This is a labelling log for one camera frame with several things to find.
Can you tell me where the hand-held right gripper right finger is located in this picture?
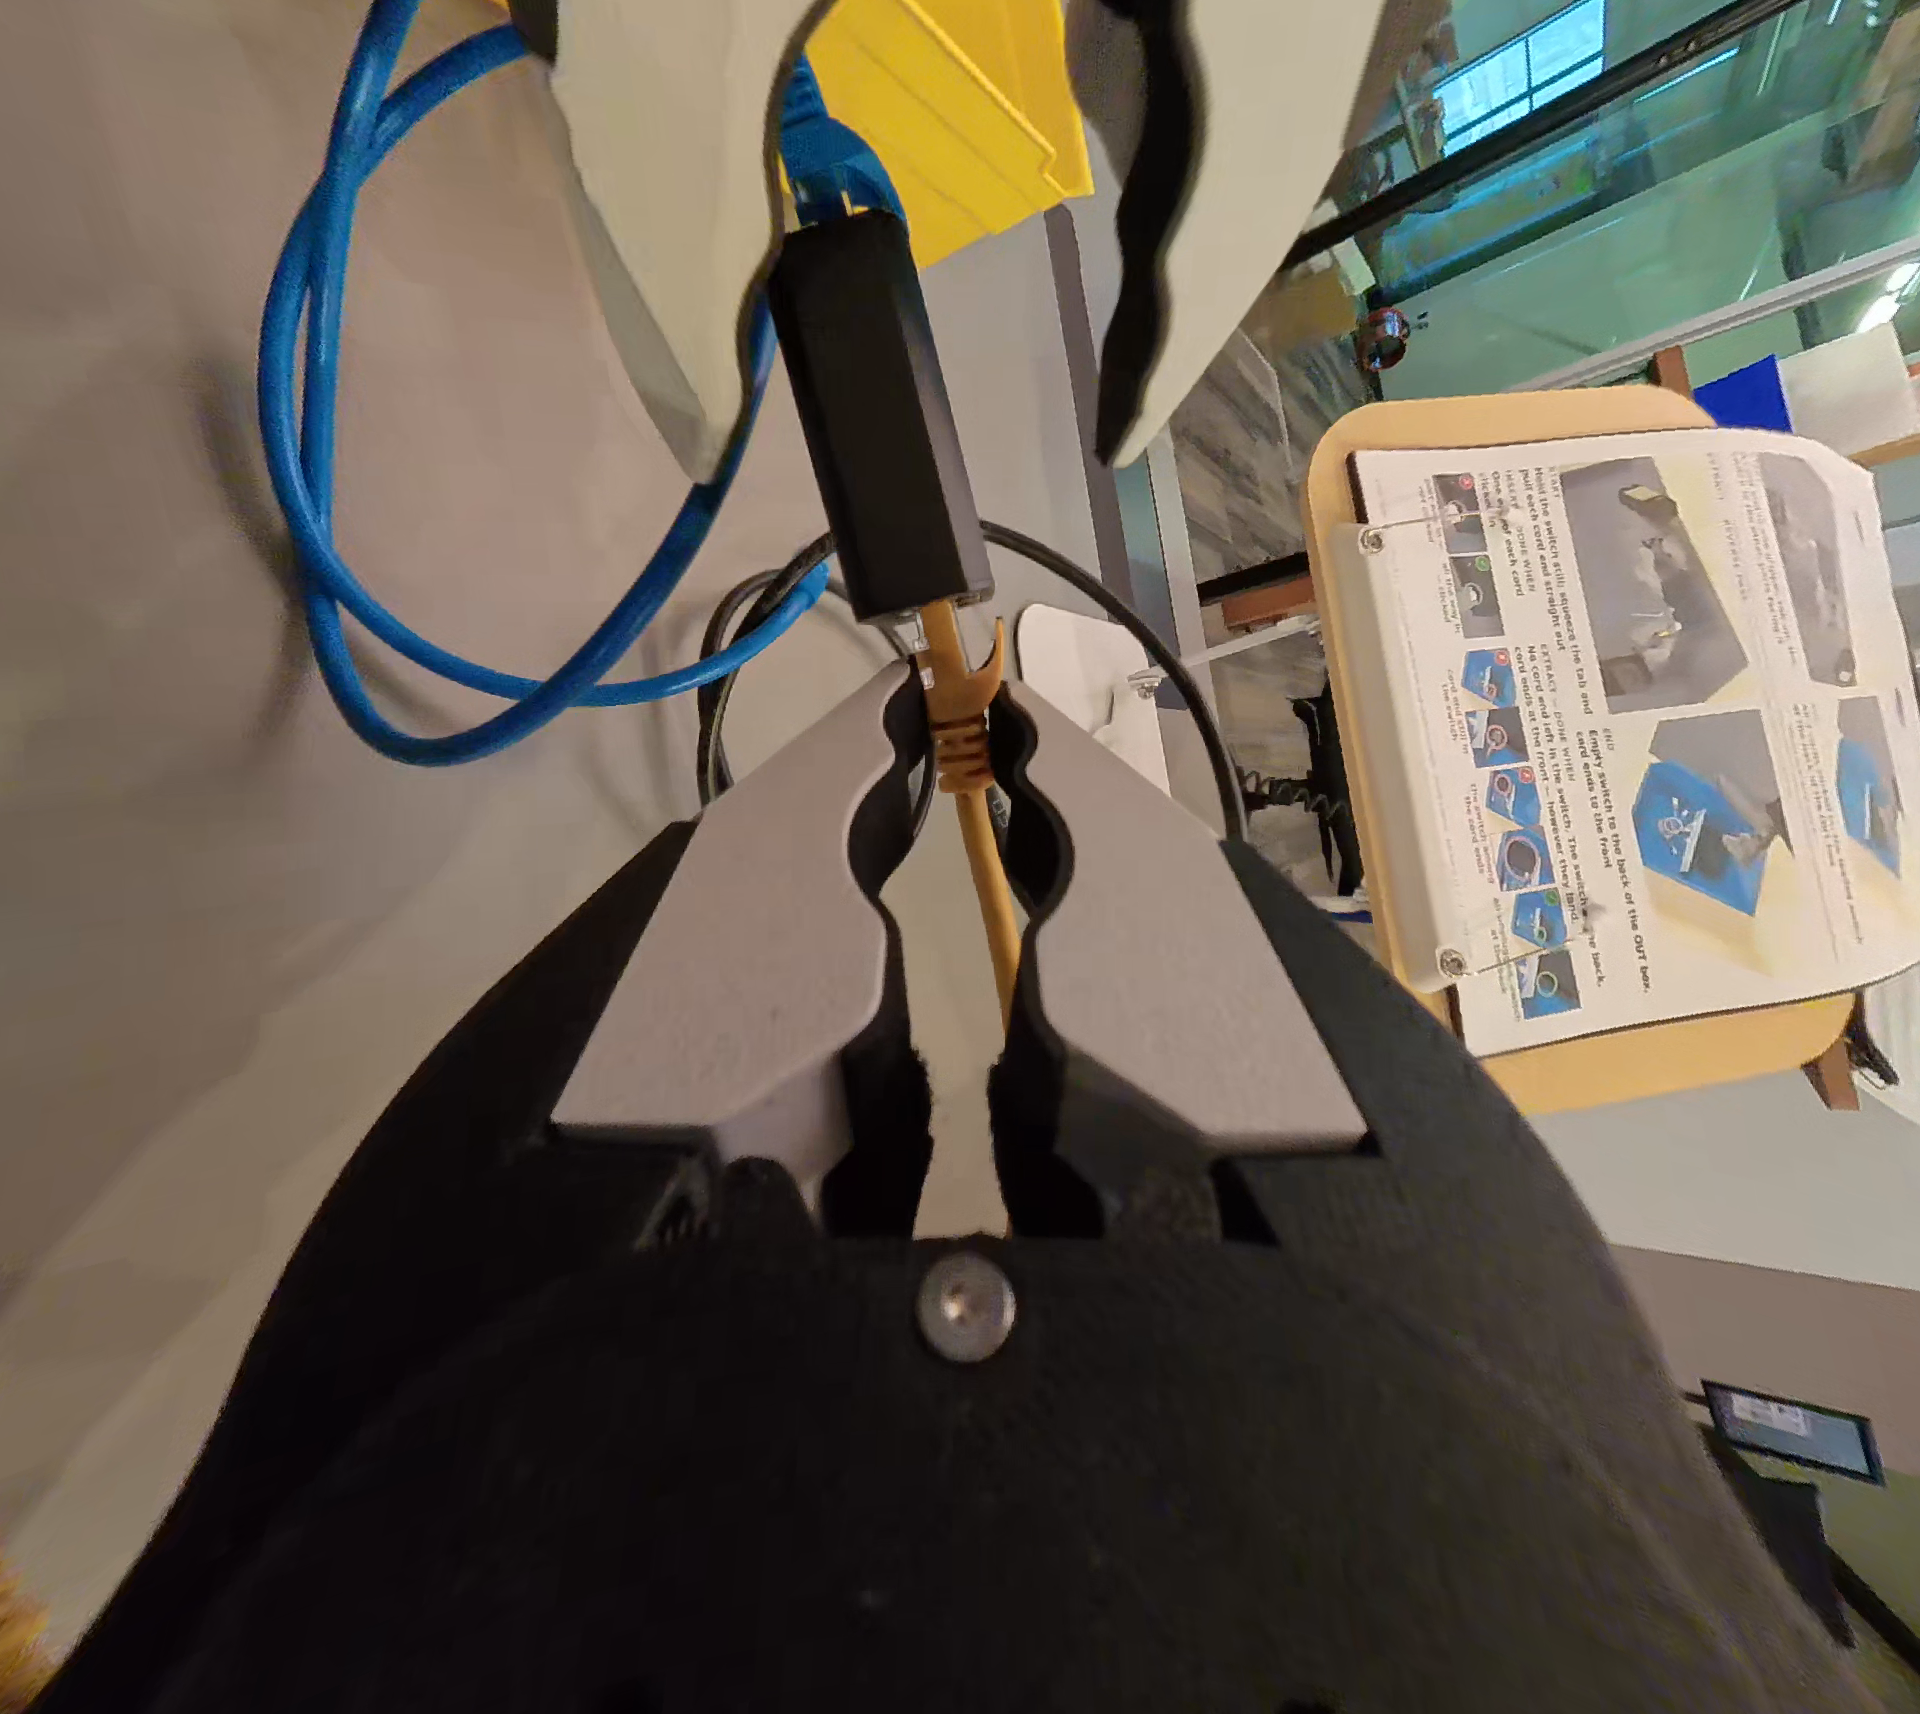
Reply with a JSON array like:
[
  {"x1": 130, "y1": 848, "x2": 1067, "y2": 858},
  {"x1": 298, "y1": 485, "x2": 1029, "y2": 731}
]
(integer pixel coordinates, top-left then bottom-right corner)
[{"x1": 978, "y1": 677, "x2": 1371, "y2": 1240}]

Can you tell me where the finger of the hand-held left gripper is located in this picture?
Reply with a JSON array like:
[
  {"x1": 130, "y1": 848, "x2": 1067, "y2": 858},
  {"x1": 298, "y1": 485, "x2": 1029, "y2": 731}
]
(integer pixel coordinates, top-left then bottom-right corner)
[
  {"x1": 552, "y1": 0, "x2": 891, "y2": 485},
  {"x1": 1069, "y1": 0, "x2": 1563, "y2": 471}
]

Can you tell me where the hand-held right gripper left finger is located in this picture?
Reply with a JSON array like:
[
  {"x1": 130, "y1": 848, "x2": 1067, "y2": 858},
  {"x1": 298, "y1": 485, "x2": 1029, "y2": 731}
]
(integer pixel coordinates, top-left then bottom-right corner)
[{"x1": 550, "y1": 664, "x2": 933, "y2": 1244}]

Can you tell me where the blue ethernet cable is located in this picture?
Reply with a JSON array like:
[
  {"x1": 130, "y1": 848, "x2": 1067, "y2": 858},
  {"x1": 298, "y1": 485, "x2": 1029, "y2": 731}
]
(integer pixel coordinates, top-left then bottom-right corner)
[{"x1": 259, "y1": 0, "x2": 911, "y2": 768}]

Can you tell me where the black ethernet cable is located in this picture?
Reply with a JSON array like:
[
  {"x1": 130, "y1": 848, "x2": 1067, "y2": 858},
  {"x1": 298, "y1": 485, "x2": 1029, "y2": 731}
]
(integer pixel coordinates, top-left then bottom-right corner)
[{"x1": 697, "y1": 519, "x2": 1250, "y2": 845}]

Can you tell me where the orange ethernet cable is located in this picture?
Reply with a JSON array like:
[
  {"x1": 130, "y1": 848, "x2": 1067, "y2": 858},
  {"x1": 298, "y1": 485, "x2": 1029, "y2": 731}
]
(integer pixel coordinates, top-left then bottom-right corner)
[{"x1": 900, "y1": 600, "x2": 1030, "y2": 1041}]

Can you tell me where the black ethernet port adapter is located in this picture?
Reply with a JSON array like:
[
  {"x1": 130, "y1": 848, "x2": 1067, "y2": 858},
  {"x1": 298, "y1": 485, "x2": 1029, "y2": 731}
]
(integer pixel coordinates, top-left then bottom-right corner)
[{"x1": 764, "y1": 210, "x2": 996, "y2": 627}]

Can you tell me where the yellow plastic bin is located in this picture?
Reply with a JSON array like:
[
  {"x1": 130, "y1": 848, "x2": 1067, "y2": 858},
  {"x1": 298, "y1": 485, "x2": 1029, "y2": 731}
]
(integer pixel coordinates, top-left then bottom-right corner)
[{"x1": 271, "y1": 0, "x2": 1098, "y2": 268}]

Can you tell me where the tan wooden board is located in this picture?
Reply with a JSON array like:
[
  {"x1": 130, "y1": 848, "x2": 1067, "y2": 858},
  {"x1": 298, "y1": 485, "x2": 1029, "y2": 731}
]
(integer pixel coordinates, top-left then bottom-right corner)
[{"x1": 1305, "y1": 386, "x2": 1892, "y2": 1116}]

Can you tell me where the printed instruction sheet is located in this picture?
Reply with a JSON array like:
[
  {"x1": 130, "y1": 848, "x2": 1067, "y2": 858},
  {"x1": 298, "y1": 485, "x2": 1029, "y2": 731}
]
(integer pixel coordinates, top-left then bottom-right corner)
[{"x1": 1345, "y1": 425, "x2": 1920, "y2": 1059}]

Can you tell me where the blue box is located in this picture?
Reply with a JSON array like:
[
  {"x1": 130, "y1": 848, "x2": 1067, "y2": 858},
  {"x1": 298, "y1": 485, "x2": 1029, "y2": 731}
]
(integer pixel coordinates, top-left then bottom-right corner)
[{"x1": 1711, "y1": 356, "x2": 1825, "y2": 435}]

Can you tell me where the white foam sheet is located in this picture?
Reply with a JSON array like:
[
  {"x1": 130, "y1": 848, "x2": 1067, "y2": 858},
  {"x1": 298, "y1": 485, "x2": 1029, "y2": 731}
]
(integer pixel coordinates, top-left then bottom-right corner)
[{"x1": 1785, "y1": 321, "x2": 1920, "y2": 459}]

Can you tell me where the black floor-standing sign screen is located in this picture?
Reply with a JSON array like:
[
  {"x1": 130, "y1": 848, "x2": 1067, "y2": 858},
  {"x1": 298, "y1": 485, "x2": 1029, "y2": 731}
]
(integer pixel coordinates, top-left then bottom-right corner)
[{"x1": 1698, "y1": 1378, "x2": 1888, "y2": 1491}]

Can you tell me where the white sheet holder bracket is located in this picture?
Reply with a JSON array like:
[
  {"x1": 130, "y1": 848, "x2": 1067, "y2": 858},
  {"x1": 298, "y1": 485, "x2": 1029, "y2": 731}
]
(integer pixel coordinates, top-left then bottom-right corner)
[{"x1": 1321, "y1": 518, "x2": 1510, "y2": 988}]

